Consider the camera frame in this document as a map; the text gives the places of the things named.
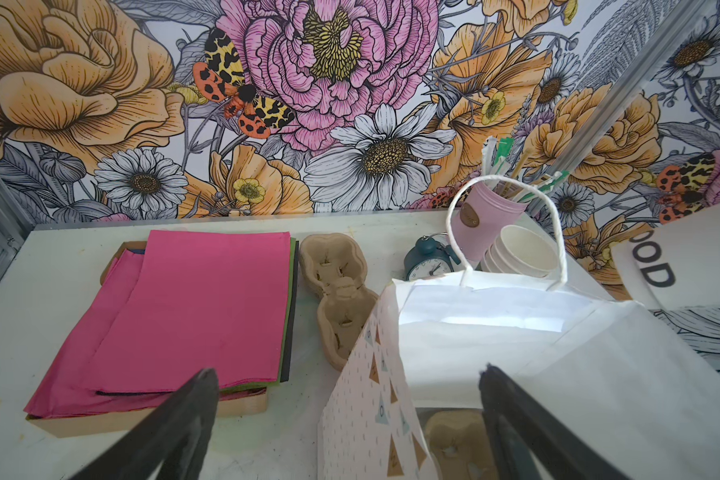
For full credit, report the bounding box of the teal alarm clock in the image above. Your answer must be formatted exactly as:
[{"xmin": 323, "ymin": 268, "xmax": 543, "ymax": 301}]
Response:
[{"xmin": 403, "ymin": 234, "xmax": 461, "ymax": 281}]

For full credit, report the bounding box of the wrapped straws bundle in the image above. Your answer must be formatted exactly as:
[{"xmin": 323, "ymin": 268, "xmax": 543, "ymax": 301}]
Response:
[{"xmin": 480, "ymin": 137, "xmax": 569, "ymax": 203}]

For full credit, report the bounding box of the pink straw holder cup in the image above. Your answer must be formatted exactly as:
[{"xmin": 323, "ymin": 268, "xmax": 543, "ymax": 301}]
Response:
[{"xmin": 451, "ymin": 182, "xmax": 526, "ymax": 262}]

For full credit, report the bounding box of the stack of green paper cups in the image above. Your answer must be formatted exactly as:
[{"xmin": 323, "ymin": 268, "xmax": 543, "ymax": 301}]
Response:
[{"xmin": 480, "ymin": 225, "xmax": 560, "ymax": 278}]

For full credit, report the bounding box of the white paper coffee cup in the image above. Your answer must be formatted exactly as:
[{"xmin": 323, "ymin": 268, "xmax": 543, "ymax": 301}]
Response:
[{"xmin": 611, "ymin": 204, "xmax": 720, "ymax": 310}]

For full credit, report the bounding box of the pulp cup carrier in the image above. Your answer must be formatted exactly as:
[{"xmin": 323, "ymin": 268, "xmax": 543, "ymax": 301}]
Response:
[{"xmin": 424, "ymin": 409, "xmax": 499, "ymax": 480}]

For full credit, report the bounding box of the stack of pulp cup carriers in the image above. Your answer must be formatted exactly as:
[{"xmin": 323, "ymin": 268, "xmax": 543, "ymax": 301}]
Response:
[{"xmin": 299, "ymin": 233, "xmax": 378, "ymax": 371}]

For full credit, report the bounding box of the cartoon animal gift bag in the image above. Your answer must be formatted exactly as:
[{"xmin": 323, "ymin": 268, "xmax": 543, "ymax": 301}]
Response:
[{"xmin": 316, "ymin": 173, "xmax": 720, "ymax": 480}]

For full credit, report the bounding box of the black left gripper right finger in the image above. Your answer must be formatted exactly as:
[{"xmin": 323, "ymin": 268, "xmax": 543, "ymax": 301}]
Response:
[{"xmin": 479, "ymin": 364, "xmax": 625, "ymax": 479}]

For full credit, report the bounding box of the cardboard napkin box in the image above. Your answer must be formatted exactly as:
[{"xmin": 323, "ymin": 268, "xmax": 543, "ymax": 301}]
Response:
[{"xmin": 26, "ymin": 239, "xmax": 270, "ymax": 439}]

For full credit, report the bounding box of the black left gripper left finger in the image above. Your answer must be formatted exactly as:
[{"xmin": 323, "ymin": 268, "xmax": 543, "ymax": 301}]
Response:
[{"xmin": 74, "ymin": 369, "xmax": 219, "ymax": 479}]

